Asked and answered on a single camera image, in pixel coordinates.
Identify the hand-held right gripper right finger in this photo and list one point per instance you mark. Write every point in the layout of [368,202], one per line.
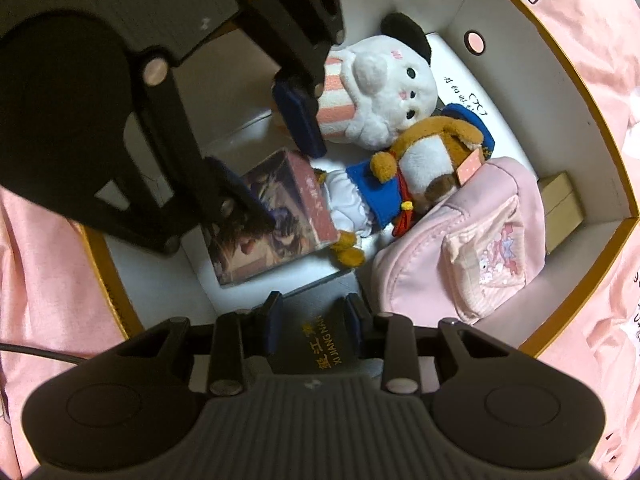
[355,321]

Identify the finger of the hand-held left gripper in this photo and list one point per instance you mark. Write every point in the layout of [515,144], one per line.
[300,115]
[245,195]

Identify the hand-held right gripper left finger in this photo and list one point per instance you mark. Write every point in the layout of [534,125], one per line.
[273,320]

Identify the dark grey box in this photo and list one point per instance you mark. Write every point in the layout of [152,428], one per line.
[315,332]

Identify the illustrated cardboard box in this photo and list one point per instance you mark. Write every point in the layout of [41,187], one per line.
[302,200]

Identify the pink fabric pouch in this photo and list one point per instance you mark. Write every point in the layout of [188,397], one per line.
[425,260]

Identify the white pink striped plush toy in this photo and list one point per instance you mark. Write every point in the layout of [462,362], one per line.
[395,85]

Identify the brown dog plush toy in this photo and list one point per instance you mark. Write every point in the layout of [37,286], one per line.
[425,160]

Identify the orange storage box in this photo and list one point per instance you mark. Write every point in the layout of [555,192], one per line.
[525,60]

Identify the small tan cardboard box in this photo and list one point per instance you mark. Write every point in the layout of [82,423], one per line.
[560,205]

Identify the pink printed blanket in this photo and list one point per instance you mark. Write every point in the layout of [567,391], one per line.
[600,35]

